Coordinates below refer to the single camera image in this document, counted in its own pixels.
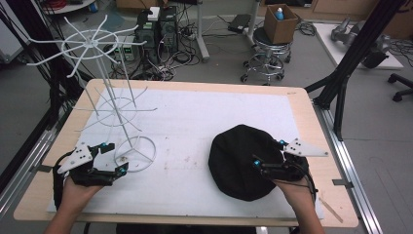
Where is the black computer tower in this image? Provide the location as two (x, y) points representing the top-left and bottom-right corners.
(133, 5), (180, 65)

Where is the grey tape strip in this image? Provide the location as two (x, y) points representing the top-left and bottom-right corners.
(29, 163), (54, 174)
(331, 177), (355, 190)

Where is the black hat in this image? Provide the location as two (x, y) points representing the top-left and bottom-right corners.
(207, 123), (295, 203)

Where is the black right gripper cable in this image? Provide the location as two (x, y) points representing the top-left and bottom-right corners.
(276, 162), (319, 204)

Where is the black metal frame stand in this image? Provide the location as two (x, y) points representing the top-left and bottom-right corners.
(304, 0), (407, 142)

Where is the person's right hand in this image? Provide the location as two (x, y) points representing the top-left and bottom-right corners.
(273, 175), (319, 214)

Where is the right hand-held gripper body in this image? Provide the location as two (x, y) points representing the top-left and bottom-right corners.
(259, 137), (330, 183)

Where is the grey robot device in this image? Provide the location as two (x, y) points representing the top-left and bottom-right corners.
(329, 17), (393, 69)

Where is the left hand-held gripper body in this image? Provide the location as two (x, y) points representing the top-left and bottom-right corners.
(56, 141), (114, 188)

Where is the white wire hat rack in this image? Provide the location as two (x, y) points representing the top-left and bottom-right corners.
(26, 14), (159, 174)

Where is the white platform board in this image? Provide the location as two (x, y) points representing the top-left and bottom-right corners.
(313, 21), (405, 71)

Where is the wooden table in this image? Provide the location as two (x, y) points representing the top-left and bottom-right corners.
(13, 78), (360, 229)

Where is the person's left hand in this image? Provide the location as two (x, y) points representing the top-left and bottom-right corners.
(59, 176), (103, 215)

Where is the tangle of floor cables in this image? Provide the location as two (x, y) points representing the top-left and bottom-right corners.
(106, 19), (204, 82)

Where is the aluminium rail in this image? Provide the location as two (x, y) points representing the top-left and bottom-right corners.
(0, 127), (58, 219)
(312, 102), (385, 234)

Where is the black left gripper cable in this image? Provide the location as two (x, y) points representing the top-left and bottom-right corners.
(52, 150), (76, 212)

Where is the chrome rolling stool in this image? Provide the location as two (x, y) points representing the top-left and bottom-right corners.
(240, 26), (292, 87)

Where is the black flat box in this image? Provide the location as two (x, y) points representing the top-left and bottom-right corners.
(227, 13), (253, 34)

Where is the white foam mat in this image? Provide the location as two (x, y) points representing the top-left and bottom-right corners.
(47, 87), (325, 220)

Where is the cardboard box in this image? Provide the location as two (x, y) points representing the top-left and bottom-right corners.
(263, 3), (300, 46)

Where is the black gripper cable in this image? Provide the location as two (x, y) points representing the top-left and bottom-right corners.
(52, 150), (76, 212)
(276, 162), (319, 204)

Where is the wooden stick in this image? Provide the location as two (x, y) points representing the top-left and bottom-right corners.
(319, 196), (345, 224)

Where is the black office chair base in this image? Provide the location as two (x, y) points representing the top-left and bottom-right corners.
(387, 72), (413, 103)

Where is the round white table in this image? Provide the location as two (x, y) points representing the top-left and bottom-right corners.
(41, 0), (99, 16)

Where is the white desk leg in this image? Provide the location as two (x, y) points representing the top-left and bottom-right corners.
(244, 0), (262, 47)
(194, 0), (211, 63)

